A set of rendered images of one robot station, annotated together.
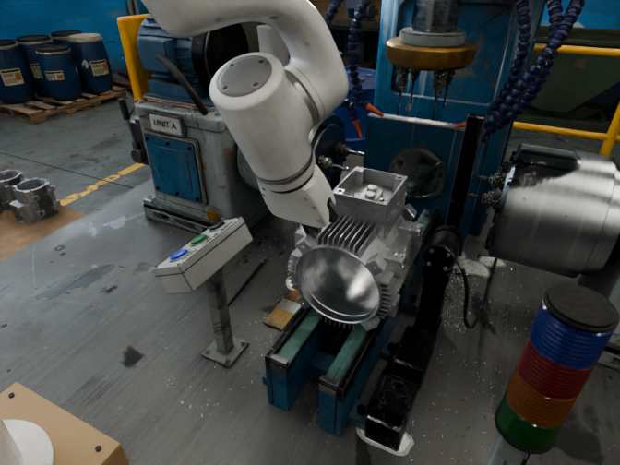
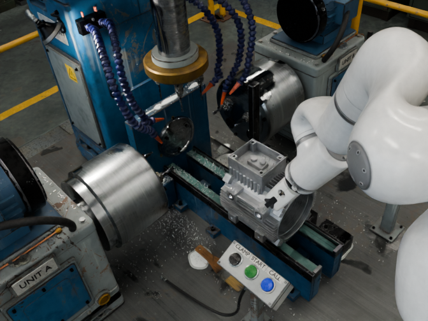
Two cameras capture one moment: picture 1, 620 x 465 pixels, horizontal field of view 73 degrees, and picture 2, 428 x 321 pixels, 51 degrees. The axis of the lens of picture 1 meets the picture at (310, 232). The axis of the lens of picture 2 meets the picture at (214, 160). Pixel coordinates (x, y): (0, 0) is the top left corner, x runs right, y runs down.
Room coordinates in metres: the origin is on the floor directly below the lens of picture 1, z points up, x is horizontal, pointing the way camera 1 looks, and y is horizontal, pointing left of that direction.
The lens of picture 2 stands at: (0.45, 0.76, 1.96)
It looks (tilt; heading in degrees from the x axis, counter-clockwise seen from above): 43 degrees down; 292
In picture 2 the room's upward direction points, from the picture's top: 5 degrees counter-clockwise
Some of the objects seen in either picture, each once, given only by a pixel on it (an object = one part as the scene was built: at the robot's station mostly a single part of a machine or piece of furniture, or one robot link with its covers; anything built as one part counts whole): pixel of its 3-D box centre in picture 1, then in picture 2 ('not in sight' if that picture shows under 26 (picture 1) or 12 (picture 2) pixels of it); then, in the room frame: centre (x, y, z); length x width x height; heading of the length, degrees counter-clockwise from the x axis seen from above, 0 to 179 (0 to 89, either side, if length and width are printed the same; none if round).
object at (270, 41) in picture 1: (272, 45); not in sight; (3.06, 0.25, 0.99); 0.24 x 0.22 x 0.24; 64
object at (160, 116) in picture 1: (209, 155); (28, 271); (1.18, 0.30, 0.99); 0.35 x 0.31 x 0.37; 62
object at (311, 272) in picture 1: (357, 256); (267, 197); (0.63, -0.09, 1.01); 0.20 x 0.19 x 0.19; 153
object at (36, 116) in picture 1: (54, 73); not in sight; (5.08, 2.95, 0.37); 1.20 x 0.80 x 0.74; 149
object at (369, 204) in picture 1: (369, 201); (256, 166); (0.67, -0.11, 1.11); 0.12 x 0.11 x 0.07; 153
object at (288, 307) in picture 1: (295, 299); (220, 266); (0.75, 0.03, 0.80); 0.21 x 0.05 x 0.01; 152
